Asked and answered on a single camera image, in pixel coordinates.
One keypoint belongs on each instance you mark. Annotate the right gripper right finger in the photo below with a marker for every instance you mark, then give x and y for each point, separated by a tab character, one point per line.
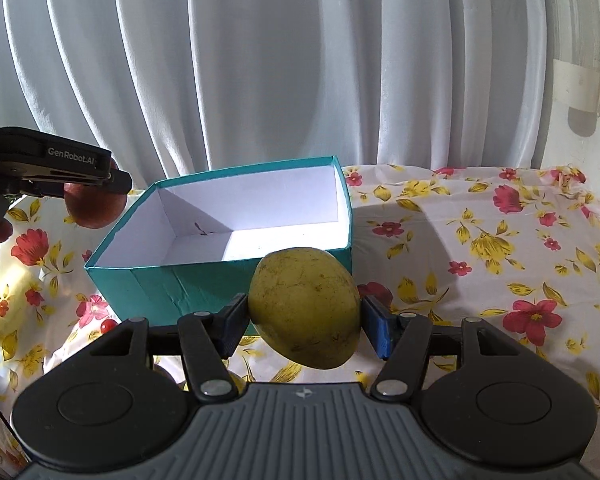
401	341

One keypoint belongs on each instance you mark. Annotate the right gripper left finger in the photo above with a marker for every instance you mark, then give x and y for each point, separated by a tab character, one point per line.
207	339

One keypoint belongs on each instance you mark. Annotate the red apple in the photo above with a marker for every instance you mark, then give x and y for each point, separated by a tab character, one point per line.
94	204

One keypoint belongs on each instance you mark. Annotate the yellow-green mango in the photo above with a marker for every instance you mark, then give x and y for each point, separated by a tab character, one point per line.
304	304

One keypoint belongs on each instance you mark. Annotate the teal cardboard box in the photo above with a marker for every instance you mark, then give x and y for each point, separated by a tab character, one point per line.
192	243

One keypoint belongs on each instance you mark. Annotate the red cherry tomato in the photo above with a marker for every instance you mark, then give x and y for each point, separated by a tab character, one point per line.
108	325

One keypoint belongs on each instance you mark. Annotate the floral tablecloth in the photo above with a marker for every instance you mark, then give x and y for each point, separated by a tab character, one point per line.
519	247

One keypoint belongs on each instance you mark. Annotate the white curtain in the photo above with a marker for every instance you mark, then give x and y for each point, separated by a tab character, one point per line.
171	87

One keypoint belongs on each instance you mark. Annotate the white wall tube fixture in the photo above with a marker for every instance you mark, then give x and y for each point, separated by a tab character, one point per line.
573	61

